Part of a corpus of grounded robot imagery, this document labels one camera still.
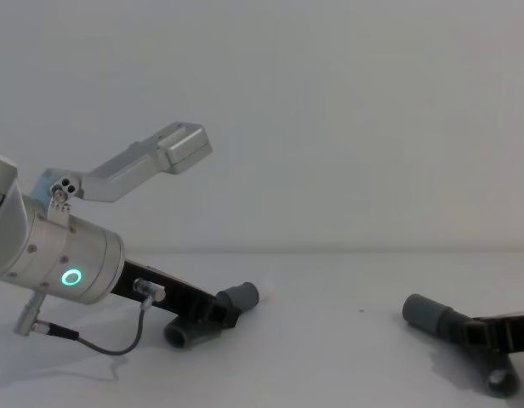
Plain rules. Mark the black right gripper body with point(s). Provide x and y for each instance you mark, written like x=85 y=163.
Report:
x=513 y=333

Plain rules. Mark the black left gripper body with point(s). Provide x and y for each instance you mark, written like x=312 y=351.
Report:
x=168 y=293

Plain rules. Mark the white curtain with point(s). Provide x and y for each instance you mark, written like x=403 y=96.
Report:
x=330 y=106

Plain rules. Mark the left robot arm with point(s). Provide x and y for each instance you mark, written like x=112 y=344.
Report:
x=53 y=255

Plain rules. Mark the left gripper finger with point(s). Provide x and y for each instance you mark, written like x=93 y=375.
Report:
x=240 y=295
x=189 y=333

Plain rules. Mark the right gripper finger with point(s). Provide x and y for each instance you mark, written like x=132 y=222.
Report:
x=428 y=316
x=500 y=378

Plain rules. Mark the white table cloth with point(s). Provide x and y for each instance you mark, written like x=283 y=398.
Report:
x=313 y=361

